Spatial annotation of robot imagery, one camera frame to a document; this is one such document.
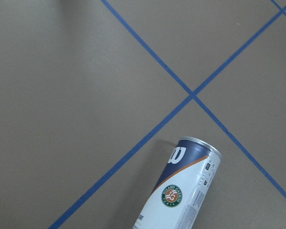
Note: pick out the white blue tennis ball can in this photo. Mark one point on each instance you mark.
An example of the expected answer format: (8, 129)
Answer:
(178, 195)

